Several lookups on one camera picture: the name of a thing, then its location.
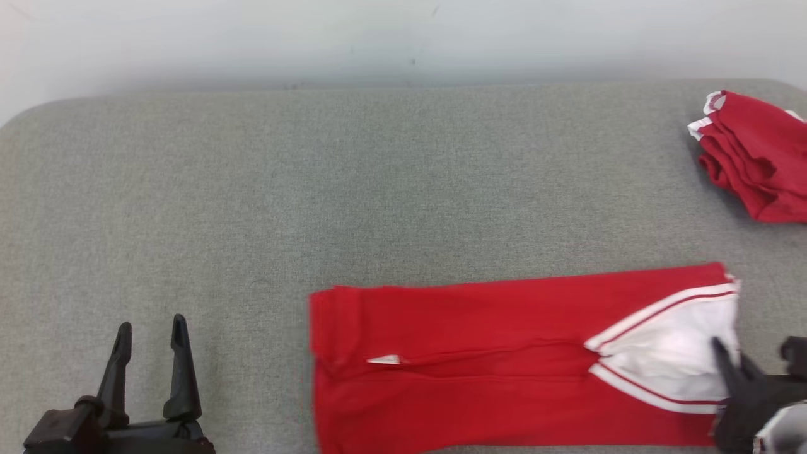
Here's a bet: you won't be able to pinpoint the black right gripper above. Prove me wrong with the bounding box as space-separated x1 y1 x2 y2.
711 336 807 454

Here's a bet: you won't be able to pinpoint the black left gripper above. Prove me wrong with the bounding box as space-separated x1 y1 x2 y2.
23 313 217 454

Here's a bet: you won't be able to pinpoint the red shorts with white stripe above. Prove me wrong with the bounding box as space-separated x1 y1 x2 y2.
687 90 807 224

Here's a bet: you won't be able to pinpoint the red jersey with black lettering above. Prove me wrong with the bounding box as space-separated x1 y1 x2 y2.
307 262 742 454

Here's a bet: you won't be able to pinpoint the grey fabric sofa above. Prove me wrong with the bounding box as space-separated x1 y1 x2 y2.
0 78 807 454

